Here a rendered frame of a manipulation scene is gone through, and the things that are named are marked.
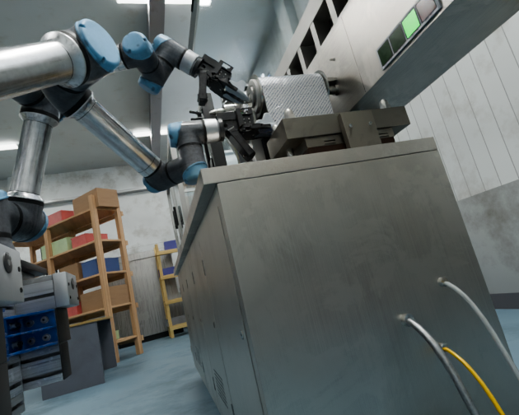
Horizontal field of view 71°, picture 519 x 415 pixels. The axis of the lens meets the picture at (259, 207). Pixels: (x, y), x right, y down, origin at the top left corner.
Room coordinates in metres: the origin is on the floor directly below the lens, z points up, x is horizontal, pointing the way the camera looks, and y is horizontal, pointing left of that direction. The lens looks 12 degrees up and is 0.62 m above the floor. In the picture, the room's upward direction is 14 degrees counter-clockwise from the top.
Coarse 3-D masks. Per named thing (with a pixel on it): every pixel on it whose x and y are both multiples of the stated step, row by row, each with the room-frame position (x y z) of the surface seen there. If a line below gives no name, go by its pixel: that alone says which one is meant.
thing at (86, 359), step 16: (96, 320) 4.09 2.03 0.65; (80, 336) 4.05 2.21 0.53; (96, 336) 4.10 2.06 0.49; (112, 336) 5.23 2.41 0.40; (80, 352) 4.04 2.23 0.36; (96, 352) 4.09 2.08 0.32; (112, 352) 5.22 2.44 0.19; (80, 368) 4.04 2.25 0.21; (96, 368) 4.09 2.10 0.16; (64, 384) 3.99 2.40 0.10; (80, 384) 4.03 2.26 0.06; (96, 384) 4.08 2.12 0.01
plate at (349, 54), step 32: (352, 0) 1.06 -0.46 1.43; (384, 0) 0.94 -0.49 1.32; (416, 0) 0.84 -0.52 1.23; (448, 0) 0.77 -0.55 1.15; (480, 0) 0.78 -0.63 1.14; (512, 0) 0.81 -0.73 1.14; (352, 32) 1.10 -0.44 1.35; (384, 32) 0.98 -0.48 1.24; (448, 32) 0.89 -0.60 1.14; (480, 32) 0.93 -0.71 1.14; (320, 64) 1.33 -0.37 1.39; (352, 64) 1.15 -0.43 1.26; (416, 64) 1.02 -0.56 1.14; (448, 64) 1.07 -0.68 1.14; (352, 96) 1.20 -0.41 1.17; (384, 96) 1.19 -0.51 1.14
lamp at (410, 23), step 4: (412, 12) 0.86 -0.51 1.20; (408, 16) 0.88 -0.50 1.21; (412, 16) 0.86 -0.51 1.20; (416, 16) 0.85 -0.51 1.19; (404, 20) 0.89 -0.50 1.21; (408, 20) 0.88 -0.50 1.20; (412, 20) 0.87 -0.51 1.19; (416, 20) 0.86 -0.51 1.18; (404, 24) 0.89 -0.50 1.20; (408, 24) 0.88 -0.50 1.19; (412, 24) 0.87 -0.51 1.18; (416, 24) 0.86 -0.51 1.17; (404, 28) 0.90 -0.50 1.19; (408, 28) 0.89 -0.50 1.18; (412, 28) 0.88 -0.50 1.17; (416, 28) 0.86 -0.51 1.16; (408, 32) 0.89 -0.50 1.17; (412, 32) 0.88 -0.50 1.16; (408, 36) 0.90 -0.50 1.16
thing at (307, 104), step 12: (276, 96) 1.14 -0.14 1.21; (288, 96) 1.15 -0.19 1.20; (300, 96) 1.16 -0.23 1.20; (312, 96) 1.18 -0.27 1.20; (324, 96) 1.19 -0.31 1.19; (276, 108) 1.13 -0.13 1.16; (288, 108) 1.15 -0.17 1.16; (300, 108) 1.16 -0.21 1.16; (312, 108) 1.17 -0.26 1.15; (324, 108) 1.19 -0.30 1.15; (276, 120) 1.13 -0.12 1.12
